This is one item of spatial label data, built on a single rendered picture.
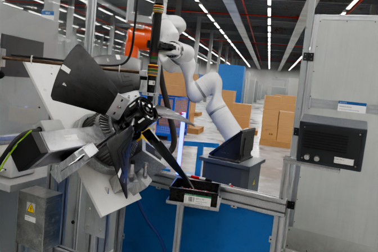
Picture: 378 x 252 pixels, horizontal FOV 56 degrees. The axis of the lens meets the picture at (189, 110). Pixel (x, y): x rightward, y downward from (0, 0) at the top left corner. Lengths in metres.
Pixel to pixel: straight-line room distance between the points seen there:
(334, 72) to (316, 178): 0.87
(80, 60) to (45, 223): 0.66
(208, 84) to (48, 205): 1.11
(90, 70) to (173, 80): 8.32
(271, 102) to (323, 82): 5.89
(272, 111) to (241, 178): 7.01
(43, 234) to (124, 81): 0.68
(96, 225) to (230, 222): 0.67
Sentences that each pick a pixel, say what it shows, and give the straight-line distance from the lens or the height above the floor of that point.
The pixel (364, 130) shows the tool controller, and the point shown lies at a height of 1.22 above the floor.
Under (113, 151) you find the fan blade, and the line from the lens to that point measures 1.10.
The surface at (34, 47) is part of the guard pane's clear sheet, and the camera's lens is 1.97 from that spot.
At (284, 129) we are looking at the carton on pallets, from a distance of 8.96.
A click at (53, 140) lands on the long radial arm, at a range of 1.19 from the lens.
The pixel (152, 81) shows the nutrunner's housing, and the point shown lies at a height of 1.33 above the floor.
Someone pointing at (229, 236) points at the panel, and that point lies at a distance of 1.83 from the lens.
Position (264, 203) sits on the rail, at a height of 0.82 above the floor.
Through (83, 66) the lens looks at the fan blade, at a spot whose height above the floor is 1.36.
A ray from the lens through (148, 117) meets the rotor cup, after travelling 1.33.
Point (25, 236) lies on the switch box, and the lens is 1.64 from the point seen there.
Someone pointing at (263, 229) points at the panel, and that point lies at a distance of 1.77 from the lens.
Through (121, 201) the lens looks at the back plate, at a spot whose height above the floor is 0.85.
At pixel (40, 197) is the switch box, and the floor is 0.84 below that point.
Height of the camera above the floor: 1.34
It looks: 4 degrees down
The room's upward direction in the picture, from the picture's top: 6 degrees clockwise
